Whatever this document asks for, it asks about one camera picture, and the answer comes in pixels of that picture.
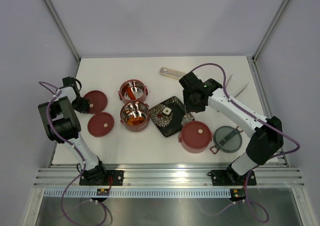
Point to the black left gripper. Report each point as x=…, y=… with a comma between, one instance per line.
x=84, y=108

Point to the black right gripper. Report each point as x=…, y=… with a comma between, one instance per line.
x=188, y=107

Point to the dark red lid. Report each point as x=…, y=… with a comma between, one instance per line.
x=97, y=101
x=100, y=124
x=195, y=125

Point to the metal food tongs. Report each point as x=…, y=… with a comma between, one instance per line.
x=235, y=90

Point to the pink bowl with handles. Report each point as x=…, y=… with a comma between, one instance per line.
x=195, y=141

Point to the red sausage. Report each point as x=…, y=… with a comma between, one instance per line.
x=130, y=93

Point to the orange roasted meat piece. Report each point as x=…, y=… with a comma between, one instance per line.
x=131, y=121

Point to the orange fried chicken piece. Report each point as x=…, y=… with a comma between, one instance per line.
x=138, y=120

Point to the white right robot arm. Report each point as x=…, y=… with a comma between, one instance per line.
x=265, y=134

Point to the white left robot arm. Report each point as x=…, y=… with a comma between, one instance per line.
x=62, y=125

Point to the white sushi cube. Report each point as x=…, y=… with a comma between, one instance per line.
x=167, y=111

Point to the black floral square plate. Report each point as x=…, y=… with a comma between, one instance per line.
x=171, y=124

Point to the beige cutlery case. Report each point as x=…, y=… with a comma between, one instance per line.
x=170, y=73

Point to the pink bowl back left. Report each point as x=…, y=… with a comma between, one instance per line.
x=139, y=89

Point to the dark pink bowl front left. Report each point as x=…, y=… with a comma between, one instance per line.
x=132, y=110

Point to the grey transparent lid red handles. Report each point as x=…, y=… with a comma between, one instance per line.
x=227, y=139

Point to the aluminium front rail frame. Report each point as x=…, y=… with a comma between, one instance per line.
x=190, y=175

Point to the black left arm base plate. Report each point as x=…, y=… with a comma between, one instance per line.
x=112, y=177

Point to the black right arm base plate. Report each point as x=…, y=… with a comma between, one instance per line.
x=223, y=177

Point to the left aluminium post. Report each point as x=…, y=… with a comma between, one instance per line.
x=58, y=22

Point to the aluminium post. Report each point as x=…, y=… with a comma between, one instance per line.
x=271, y=28
x=58, y=22

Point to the slotted white cable duct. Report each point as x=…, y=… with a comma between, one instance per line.
x=155, y=193

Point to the right aluminium post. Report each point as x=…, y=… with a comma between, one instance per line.
x=271, y=28

